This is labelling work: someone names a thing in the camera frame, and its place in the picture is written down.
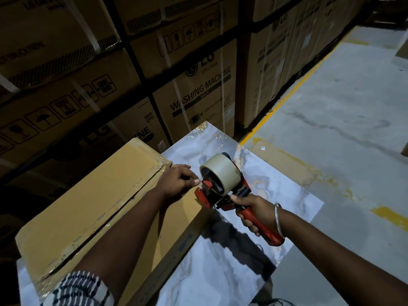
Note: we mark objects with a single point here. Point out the person's left hand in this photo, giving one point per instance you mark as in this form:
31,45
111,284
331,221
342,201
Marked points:
173,183

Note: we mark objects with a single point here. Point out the person's right hand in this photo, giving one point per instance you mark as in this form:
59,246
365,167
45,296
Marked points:
263,213

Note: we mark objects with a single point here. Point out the person's left thumb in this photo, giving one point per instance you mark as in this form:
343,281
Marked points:
191,182

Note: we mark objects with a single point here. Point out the red tape dispenser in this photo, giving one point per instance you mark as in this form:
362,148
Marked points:
201,196

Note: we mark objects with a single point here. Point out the plain brown cardboard box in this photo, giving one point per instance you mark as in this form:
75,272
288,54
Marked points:
95,194

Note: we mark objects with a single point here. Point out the person's right forearm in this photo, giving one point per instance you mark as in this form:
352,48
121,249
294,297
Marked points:
334,267

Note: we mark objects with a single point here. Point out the person's left forearm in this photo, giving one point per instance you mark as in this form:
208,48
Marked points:
127,238

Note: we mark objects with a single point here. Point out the beige packing tape roll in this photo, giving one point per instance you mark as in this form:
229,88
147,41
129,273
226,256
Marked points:
223,172

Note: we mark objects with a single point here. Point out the stack of printed appliance cartons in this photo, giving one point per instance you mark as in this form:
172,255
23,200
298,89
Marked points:
197,92

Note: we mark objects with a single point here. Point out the silver metal bangle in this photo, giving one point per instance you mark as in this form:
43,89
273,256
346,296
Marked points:
278,219

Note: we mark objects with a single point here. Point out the striped shirt sleeve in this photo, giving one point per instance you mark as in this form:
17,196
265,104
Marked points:
79,291

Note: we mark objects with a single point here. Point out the brown cardboard piece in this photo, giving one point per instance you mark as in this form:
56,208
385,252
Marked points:
403,50
405,149

